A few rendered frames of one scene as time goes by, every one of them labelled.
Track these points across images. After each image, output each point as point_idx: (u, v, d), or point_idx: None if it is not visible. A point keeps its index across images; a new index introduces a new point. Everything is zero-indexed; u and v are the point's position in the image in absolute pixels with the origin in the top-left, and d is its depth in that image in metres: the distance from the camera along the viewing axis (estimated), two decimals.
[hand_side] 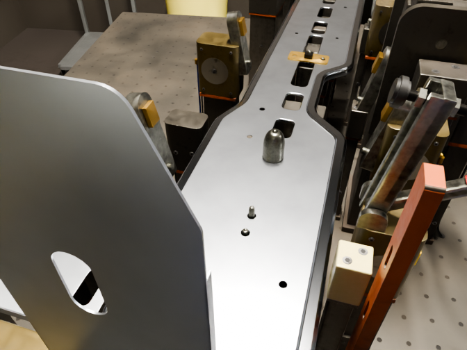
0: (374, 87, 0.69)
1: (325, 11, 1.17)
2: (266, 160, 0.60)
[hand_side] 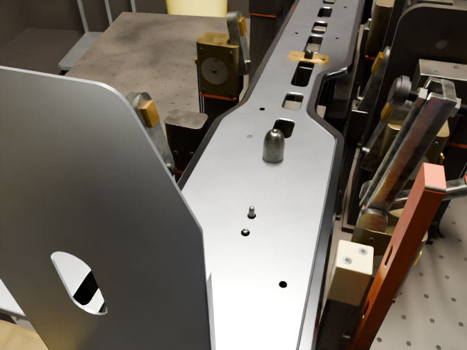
0: (374, 87, 0.69)
1: (325, 11, 1.17)
2: (266, 160, 0.60)
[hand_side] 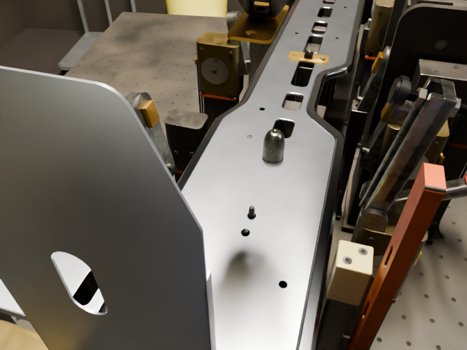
0: (374, 87, 0.69)
1: (325, 11, 1.17)
2: (266, 160, 0.60)
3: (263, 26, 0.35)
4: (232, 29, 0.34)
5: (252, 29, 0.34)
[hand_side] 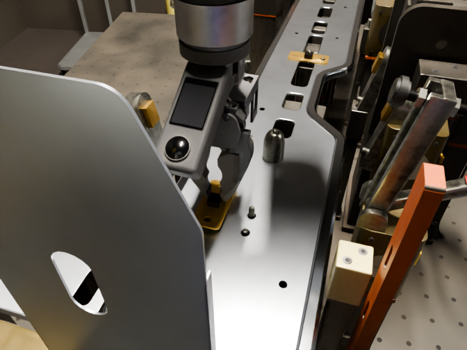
0: (374, 87, 0.69)
1: (325, 11, 1.17)
2: (266, 160, 0.60)
3: (216, 210, 0.52)
4: (194, 215, 0.51)
5: (208, 215, 0.51)
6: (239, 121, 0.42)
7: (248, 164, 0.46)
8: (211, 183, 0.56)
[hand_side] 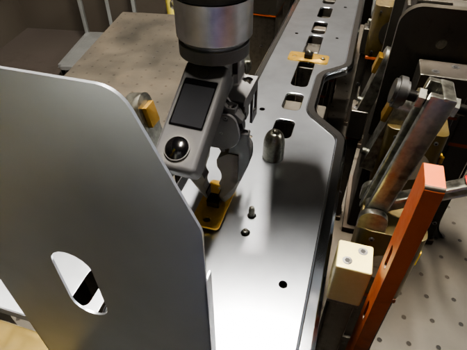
0: (374, 87, 0.69)
1: (325, 11, 1.17)
2: (266, 160, 0.60)
3: (215, 210, 0.52)
4: (194, 215, 0.51)
5: (208, 215, 0.51)
6: (238, 121, 0.43)
7: (247, 164, 0.46)
8: (210, 183, 0.56)
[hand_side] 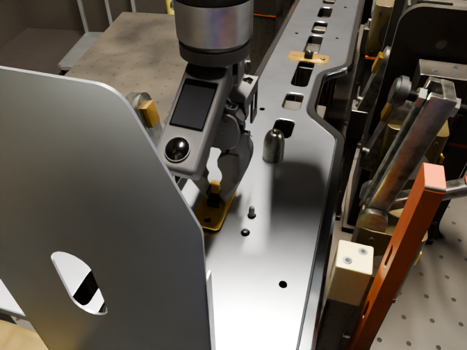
0: (374, 87, 0.69)
1: (325, 11, 1.17)
2: (266, 160, 0.60)
3: (216, 211, 0.52)
4: (194, 215, 0.52)
5: (208, 215, 0.52)
6: (239, 121, 0.43)
7: (248, 164, 0.46)
8: (211, 183, 0.56)
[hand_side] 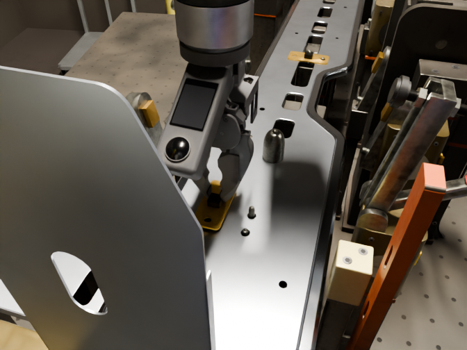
0: (374, 87, 0.69)
1: (325, 11, 1.17)
2: (266, 160, 0.60)
3: (216, 210, 0.52)
4: (195, 215, 0.52)
5: (208, 215, 0.52)
6: (239, 121, 0.43)
7: (248, 164, 0.46)
8: (211, 183, 0.56)
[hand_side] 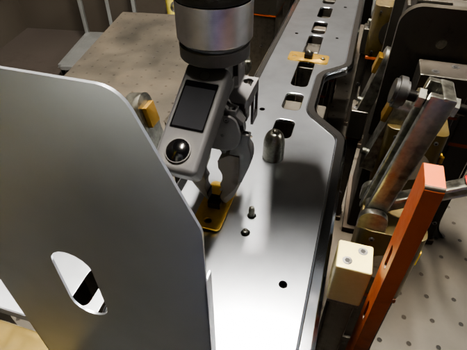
0: (374, 87, 0.69)
1: (325, 11, 1.17)
2: (266, 160, 0.60)
3: (217, 212, 0.52)
4: (195, 217, 0.52)
5: (208, 216, 0.52)
6: (239, 123, 0.43)
7: (248, 166, 0.46)
8: (211, 185, 0.56)
